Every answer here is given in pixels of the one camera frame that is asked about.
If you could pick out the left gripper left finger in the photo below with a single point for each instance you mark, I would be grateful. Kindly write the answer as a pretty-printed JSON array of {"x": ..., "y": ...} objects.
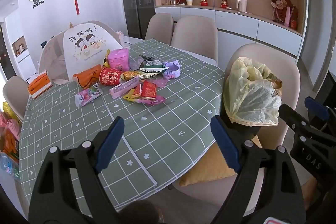
[{"x": 53, "y": 199}]

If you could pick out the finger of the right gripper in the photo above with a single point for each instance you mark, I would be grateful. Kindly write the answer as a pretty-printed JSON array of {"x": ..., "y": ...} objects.
[
  {"x": 294, "y": 120},
  {"x": 317, "y": 109}
]

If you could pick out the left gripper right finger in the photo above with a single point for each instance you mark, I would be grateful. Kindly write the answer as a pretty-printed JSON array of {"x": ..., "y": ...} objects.
[{"x": 280, "y": 199}]

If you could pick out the orange snack bag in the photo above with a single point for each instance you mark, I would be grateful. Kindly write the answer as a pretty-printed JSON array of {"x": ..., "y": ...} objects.
[{"x": 88, "y": 77}]

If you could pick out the pink long wrapper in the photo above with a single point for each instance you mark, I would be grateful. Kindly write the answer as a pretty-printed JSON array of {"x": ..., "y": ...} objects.
[{"x": 124, "y": 88}]

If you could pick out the red paper cup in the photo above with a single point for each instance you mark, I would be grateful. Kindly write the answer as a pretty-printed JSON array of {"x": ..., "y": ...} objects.
[{"x": 110, "y": 76}]

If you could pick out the gold snack wrapper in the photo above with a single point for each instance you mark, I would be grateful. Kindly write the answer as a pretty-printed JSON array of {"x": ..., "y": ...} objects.
[{"x": 128, "y": 75}]

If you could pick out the red packet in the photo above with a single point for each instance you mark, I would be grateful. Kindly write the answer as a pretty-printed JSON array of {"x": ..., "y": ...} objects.
[{"x": 149, "y": 90}]

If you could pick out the green white milk carton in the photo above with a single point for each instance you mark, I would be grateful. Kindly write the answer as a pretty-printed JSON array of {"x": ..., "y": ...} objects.
[{"x": 153, "y": 66}]

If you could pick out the black grey wrapper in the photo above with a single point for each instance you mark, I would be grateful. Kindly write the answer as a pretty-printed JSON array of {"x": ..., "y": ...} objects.
[{"x": 147, "y": 57}]

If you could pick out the pink candy wrapper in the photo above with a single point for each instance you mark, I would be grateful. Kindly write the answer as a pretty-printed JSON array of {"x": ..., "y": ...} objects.
[{"x": 87, "y": 95}]

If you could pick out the yellow trash bag bin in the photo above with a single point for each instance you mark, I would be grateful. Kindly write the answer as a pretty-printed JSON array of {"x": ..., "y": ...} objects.
[{"x": 252, "y": 94}]

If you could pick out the beige chair with bin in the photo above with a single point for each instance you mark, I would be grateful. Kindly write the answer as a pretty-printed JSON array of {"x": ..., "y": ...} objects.
[{"x": 269, "y": 137}]

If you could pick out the yellow seat cushion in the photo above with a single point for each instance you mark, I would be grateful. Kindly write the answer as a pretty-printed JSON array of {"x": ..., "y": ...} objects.
[{"x": 212, "y": 166}]

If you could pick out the red flower decoration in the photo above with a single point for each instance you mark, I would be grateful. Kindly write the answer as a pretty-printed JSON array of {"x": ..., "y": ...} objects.
[{"x": 285, "y": 13}]

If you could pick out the left side beige chair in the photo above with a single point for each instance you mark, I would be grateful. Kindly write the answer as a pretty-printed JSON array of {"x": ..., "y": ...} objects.
[{"x": 17, "y": 95}]

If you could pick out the orange tissue box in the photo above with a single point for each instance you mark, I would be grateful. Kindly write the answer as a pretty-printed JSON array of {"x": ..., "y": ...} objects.
[{"x": 40, "y": 84}]

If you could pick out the green checkered tablecloth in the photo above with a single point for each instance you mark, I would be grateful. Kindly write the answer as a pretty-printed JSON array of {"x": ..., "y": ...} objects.
[{"x": 160, "y": 142}]

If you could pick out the white electric kettle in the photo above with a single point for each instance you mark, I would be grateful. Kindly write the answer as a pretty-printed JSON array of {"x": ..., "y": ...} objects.
[{"x": 241, "y": 5}]

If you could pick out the middle beige chair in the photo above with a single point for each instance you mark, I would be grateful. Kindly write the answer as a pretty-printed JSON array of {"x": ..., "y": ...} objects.
[{"x": 197, "y": 34}]

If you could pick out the purple toy pot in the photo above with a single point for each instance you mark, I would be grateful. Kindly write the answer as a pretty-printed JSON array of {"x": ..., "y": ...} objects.
[{"x": 173, "y": 69}]

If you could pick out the red doll figurine right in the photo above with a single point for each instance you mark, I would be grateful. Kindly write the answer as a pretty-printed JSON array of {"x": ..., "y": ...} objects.
[{"x": 224, "y": 5}]

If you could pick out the red doll figurine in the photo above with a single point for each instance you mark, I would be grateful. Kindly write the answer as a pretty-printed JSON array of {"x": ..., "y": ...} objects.
[
  {"x": 224, "y": 5},
  {"x": 204, "y": 3}
]

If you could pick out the white food cover tent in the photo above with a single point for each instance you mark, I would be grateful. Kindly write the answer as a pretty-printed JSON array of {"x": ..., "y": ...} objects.
[{"x": 77, "y": 49}]

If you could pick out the red doll figurine left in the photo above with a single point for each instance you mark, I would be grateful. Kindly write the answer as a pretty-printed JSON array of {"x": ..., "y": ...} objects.
[{"x": 204, "y": 3}]

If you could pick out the pink toy box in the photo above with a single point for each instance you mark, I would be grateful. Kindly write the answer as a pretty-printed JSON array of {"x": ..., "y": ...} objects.
[{"x": 119, "y": 59}]

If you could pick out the far beige chair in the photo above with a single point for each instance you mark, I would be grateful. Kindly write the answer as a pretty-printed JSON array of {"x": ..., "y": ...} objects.
[{"x": 160, "y": 28}]

